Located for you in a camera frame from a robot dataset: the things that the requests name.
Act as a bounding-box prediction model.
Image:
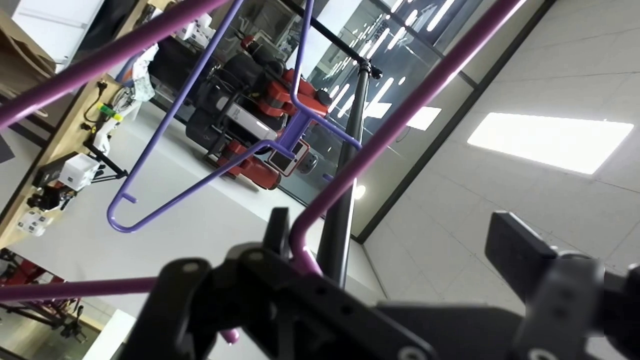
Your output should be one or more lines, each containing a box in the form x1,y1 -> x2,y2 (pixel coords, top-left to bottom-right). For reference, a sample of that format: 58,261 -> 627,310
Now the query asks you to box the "small white box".
58,151 -> 103,191

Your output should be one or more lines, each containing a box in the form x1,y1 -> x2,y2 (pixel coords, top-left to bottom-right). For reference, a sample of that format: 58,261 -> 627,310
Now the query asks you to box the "red robot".
187,35 -> 332,191

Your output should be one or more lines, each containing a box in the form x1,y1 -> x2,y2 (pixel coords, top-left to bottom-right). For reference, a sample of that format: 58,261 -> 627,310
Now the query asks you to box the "pink clothes hanger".
0,0 -> 529,346

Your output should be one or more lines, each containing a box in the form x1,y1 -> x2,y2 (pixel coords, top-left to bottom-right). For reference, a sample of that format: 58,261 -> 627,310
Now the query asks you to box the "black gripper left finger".
117,206 -> 440,360

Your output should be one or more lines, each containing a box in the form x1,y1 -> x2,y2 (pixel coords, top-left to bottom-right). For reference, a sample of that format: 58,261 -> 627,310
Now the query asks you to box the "square ceiling light panel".
467,109 -> 636,178

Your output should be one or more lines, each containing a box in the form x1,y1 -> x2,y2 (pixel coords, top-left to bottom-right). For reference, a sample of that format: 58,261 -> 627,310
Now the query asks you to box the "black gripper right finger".
484,210 -> 640,360

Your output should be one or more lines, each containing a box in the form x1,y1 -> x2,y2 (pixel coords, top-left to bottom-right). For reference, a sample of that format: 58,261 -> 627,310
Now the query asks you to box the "wooden table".
0,71 -> 127,251

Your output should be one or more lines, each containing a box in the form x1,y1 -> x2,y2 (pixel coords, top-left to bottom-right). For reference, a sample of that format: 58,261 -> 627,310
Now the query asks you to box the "purple clothes hanger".
106,0 -> 367,235

